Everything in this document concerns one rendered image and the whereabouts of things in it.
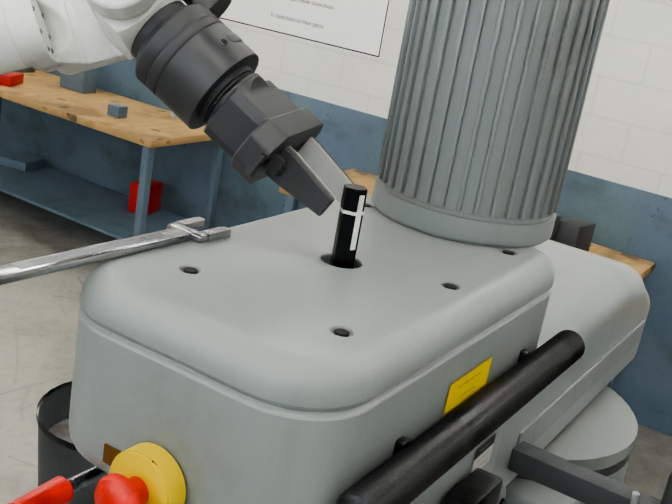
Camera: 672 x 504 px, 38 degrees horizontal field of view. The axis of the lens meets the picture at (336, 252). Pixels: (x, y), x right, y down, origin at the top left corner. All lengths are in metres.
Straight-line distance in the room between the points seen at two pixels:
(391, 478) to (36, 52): 0.47
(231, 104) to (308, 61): 5.07
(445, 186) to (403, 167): 0.05
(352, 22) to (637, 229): 1.99
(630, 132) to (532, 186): 4.12
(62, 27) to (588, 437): 0.89
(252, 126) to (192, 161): 5.67
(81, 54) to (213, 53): 0.15
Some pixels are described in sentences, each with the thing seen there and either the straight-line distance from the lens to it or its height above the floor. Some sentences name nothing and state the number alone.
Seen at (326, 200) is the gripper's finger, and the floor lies 1.95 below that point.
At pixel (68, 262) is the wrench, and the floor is 1.90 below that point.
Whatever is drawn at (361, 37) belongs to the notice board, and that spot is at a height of 1.62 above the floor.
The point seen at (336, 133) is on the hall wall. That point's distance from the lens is 5.79.
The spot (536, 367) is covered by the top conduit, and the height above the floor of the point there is 1.80.
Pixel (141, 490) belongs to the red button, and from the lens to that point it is 0.72.
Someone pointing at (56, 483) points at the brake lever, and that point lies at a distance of 0.83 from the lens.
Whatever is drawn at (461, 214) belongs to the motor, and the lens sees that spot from 0.97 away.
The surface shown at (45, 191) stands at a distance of 6.68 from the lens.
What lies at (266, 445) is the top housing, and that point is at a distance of 0.67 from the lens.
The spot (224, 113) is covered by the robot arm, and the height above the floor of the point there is 2.00.
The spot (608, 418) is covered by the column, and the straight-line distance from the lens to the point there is 1.49.
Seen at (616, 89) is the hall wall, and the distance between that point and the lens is 5.11.
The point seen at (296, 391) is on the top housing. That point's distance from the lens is 0.65.
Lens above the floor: 2.16
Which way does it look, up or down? 18 degrees down
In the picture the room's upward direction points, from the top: 10 degrees clockwise
